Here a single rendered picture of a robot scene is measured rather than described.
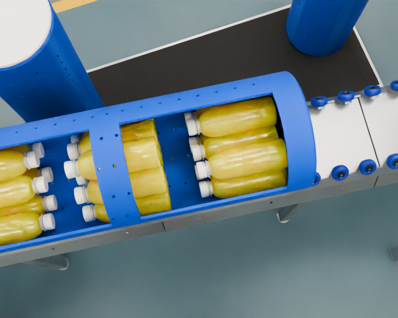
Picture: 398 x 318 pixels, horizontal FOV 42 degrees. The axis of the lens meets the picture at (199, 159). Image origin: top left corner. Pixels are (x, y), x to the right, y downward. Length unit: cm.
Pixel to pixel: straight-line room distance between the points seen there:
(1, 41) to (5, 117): 112
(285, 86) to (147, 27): 154
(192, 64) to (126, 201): 132
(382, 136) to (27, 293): 160
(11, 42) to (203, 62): 109
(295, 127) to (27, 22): 78
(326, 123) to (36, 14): 84
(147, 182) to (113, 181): 10
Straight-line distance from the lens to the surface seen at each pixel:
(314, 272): 232
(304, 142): 112
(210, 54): 237
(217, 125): 119
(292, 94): 114
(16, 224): 127
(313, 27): 221
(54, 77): 160
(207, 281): 227
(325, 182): 141
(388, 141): 149
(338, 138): 146
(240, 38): 241
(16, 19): 151
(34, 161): 124
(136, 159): 113
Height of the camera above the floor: 227
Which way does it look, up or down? 75 degrees down
